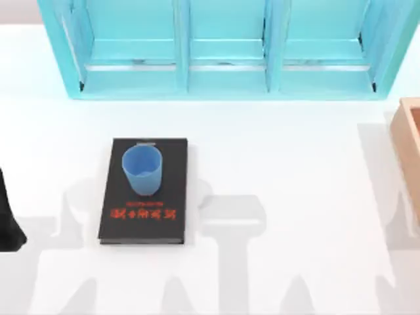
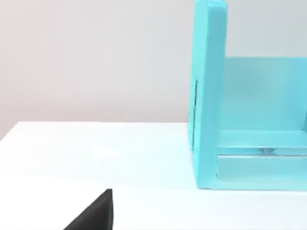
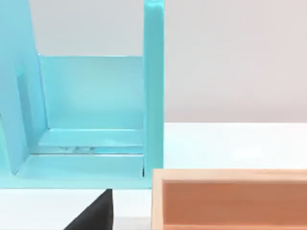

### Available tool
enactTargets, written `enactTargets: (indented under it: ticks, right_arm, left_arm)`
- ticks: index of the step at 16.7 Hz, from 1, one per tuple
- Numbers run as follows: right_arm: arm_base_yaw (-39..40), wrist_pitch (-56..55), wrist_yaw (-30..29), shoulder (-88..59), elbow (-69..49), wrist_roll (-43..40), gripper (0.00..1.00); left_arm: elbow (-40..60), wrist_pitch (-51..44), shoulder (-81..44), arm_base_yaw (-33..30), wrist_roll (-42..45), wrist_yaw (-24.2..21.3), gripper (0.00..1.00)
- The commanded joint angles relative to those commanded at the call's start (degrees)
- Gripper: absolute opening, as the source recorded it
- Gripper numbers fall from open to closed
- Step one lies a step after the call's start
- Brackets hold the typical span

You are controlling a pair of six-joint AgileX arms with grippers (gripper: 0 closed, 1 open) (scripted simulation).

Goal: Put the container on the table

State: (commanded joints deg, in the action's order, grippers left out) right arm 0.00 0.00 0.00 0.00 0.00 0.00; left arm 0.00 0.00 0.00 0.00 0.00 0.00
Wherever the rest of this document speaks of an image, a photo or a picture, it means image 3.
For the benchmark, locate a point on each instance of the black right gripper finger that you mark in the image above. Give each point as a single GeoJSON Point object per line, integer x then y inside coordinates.
{"type": "Point", "coordinates": [99, 213]}

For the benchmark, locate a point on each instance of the light blue rack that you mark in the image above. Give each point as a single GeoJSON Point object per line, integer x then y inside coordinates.
{"type": "Point", "coordinates": [93, 100]}

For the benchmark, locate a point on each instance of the shallow salmon-coloured box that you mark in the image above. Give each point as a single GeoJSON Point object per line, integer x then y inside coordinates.
{"type": "Point", "coordinates": [230, 201]}

